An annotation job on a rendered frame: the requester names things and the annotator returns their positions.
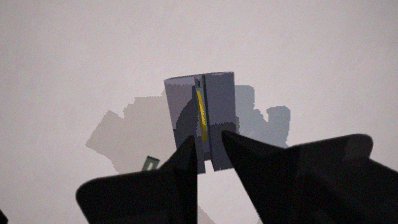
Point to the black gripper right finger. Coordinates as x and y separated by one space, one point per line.
274 177

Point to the gold coin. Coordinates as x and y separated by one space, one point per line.
201 116

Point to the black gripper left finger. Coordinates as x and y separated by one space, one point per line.
172 187

